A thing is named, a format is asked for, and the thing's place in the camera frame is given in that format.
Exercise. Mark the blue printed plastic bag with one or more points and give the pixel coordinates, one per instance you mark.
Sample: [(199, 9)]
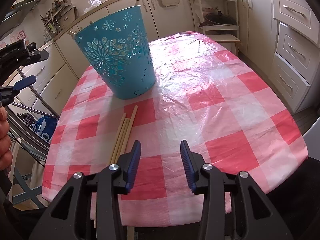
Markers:
[(45, 130)]

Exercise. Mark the hanging kitchen tools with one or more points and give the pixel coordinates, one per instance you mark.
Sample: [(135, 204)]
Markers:
[(51, 28)]

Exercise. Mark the wall shelf with bottles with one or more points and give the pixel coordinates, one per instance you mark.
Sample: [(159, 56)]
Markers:
[(55, 11)]

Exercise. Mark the dark wok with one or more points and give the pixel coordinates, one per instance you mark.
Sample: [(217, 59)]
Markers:
[(220, 18)]

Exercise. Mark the black framed board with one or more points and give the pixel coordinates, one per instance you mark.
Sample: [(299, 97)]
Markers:
[(67, 17)]

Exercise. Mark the pink wall decals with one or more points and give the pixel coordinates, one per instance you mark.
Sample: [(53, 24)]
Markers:
[(21, 35)]

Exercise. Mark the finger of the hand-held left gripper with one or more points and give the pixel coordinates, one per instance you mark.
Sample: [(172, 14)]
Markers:
[(25, 82), (37, 55)]

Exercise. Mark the cream base cabinets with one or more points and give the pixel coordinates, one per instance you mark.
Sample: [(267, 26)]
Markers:
[(175, 17)]

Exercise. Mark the black range hood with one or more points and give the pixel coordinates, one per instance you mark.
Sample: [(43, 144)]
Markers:
[(17, 10)]

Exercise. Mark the wooden sticks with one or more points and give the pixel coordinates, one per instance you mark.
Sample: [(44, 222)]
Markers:
[(117, 137)]

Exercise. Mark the person's left hand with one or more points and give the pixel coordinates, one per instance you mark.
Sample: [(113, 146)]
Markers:
[(3, 142)]

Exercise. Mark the small wooden step stool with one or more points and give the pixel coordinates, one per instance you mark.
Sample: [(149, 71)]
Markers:
[(227, 38)]

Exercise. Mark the white refrigerator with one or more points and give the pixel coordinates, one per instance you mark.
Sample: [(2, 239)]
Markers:
[(312, 140)]

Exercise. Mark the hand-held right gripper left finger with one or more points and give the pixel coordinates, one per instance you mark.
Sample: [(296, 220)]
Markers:
[(133, 165)]

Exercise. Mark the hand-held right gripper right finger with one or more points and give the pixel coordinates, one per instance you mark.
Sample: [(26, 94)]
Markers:
[(187, 167)]

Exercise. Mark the teal perforated utensil bucket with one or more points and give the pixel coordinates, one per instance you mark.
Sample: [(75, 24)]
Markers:
[(125, 80)]

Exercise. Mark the red white checked tablecloth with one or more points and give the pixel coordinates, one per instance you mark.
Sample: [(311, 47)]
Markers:
[(225, 120)]

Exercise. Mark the cream drawer unit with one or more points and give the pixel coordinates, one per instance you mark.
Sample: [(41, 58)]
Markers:
[(292, 47)]

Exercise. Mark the white plastic bag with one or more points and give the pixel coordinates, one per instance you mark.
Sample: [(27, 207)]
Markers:
[(91, 6)]

